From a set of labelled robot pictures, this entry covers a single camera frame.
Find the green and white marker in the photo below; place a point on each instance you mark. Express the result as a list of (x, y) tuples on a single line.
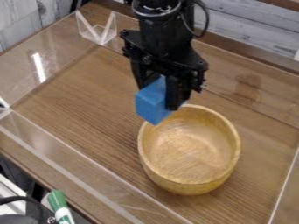
[(58, 207)]

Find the clear acrylic tray wall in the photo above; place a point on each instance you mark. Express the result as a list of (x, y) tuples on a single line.
[(105, 198)]

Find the brown wooden bowl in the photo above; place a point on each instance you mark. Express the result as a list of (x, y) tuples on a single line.
[(189, 151)]

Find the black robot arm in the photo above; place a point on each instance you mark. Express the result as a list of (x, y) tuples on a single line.
[(169, 4)]

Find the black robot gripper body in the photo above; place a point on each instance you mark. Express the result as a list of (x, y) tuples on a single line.
[(164, 37)]

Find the blue foam block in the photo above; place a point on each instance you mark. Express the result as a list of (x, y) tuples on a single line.
[(149, 102)]

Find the clear acrylic corner bracket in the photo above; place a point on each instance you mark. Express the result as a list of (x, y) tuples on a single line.
[(98, 34)]

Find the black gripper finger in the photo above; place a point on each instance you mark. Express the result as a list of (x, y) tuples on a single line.
[(177, 90), (142, 69)]

